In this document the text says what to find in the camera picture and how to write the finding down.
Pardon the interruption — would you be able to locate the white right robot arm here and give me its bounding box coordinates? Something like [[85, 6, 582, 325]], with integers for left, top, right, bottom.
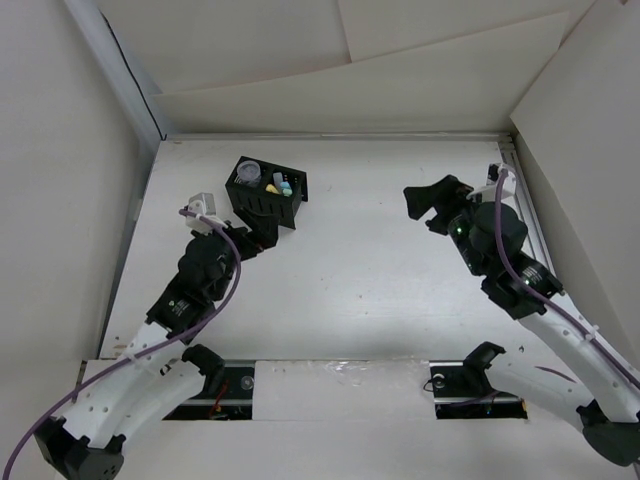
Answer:
[[403, 168, 639, 467]]

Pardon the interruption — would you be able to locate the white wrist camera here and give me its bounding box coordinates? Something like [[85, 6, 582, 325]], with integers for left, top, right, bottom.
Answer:
[[180, 192, 226, 235], [466, 163, 517, 203]]

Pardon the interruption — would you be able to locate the yellow highlighter pen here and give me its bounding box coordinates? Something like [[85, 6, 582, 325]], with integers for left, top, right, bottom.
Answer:
[[265, 184, 280, 195]]

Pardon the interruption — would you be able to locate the clear jar of paper clips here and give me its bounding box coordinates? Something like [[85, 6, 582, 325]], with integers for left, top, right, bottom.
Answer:
[[236, 159, 262, 187]]

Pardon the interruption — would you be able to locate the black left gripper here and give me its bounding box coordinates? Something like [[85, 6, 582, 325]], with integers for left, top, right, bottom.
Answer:
[[192, 207, 278, 302]]

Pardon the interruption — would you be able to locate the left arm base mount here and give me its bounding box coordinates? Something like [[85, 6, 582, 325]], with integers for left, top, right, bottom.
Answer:
[[164, 360, 256, 421]]

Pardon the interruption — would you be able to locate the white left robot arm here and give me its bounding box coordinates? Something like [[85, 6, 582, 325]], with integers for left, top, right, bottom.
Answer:
[[33, 205, 278, 479]]

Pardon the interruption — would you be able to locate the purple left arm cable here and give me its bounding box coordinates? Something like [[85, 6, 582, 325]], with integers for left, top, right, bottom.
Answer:
[[0, 208, 244, 480]]

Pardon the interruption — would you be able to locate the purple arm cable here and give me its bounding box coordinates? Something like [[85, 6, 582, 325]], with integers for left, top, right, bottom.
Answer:
[[0, 208, 244, 480], [492, 167, 640, 396]]

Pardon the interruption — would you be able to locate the orange capped lead case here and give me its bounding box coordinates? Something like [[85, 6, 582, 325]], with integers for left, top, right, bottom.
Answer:
[[272, 172, 284, 187]]

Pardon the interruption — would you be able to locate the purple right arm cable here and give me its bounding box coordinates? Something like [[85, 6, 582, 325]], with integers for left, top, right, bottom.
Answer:
[[492, 167, 640, 396]]

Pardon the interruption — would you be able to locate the black slotted organizer box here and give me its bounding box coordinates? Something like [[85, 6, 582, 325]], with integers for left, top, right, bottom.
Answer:
[[225, 156, 308, 230]]

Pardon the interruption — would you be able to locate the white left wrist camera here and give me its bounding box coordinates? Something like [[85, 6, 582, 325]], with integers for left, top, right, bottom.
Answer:
[[180, 192, 226, 235]]

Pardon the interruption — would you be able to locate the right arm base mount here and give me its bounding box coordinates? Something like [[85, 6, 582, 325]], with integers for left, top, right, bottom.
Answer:
[[422, 342, 528, 420]]

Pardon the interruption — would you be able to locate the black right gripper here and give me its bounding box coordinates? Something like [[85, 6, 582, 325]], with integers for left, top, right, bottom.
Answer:
[[404, 174, 494, 276]]

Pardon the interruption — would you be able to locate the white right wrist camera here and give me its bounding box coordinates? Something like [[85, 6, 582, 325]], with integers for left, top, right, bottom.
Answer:
[[466, 163, 517, 203]]

